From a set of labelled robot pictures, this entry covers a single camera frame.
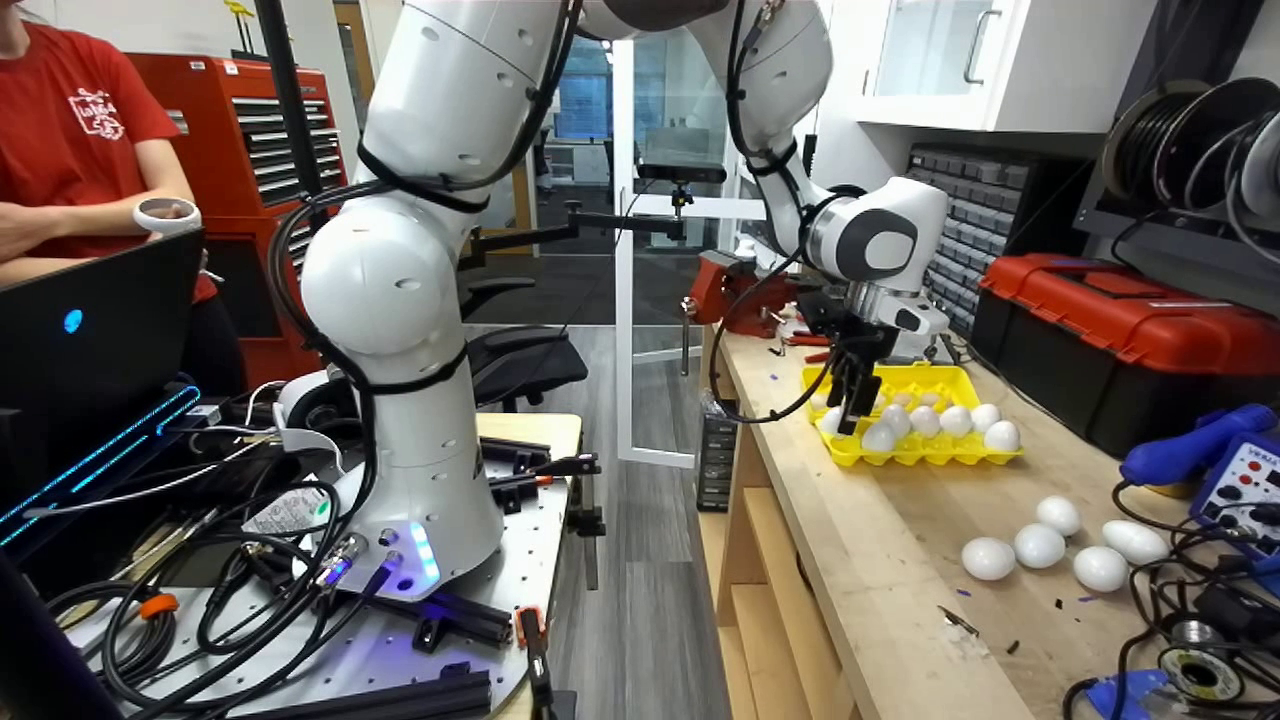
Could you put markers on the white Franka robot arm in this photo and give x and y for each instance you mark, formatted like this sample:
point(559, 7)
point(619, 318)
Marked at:
point(400, 295)

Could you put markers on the bare person forearm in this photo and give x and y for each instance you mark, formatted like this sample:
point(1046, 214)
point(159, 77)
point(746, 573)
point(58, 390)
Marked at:
point(53, 228)

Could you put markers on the black power strip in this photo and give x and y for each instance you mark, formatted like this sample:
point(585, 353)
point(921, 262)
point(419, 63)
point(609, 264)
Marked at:
point(719, 463)

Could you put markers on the black office chair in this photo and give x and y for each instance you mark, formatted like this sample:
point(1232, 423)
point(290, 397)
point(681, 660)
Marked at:
point(523, 362)

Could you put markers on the black laptop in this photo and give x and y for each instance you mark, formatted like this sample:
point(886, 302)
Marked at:
point(92, 332)

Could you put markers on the blue soldering station box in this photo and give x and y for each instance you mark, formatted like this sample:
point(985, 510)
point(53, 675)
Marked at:
point(1240, 488)

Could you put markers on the person in red shirt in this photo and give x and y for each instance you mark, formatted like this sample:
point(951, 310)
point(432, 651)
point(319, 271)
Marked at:
point(66, 113)

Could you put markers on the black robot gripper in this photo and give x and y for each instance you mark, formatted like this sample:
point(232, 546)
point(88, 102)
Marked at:
point(865, 328)

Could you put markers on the red bench vise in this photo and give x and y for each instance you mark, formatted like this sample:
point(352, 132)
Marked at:
point(726, 284)

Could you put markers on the red and black toolbox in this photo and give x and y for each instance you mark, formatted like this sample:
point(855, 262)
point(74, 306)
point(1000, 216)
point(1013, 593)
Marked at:
point(1135, 332)

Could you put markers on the red tool chest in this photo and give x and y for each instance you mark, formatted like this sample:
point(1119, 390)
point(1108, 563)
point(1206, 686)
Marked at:
point(252, 161)

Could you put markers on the white egg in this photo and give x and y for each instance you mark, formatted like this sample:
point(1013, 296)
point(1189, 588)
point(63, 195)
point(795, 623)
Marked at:
point(1135, 542)
point(921, 423)
point(838, 423)
point(955, 423)
point(881, 436)
point(1056, 512)
point(896, 416)
point(1000, 432)
point(989, 559)
point(1101, 569)
point(985, 414)
point(1037, 546)

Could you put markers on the yellow plastic egg tray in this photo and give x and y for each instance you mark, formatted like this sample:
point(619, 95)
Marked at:
point(933, 386)

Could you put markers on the white wall cabinet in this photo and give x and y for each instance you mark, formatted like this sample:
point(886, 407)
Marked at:
point(1000, 63)

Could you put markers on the large black parts drawer cabinet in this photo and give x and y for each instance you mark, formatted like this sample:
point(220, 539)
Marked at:
point(966, 225)

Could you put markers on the robot mounting table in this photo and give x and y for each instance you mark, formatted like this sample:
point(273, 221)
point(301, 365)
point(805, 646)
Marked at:
point(533, 532)

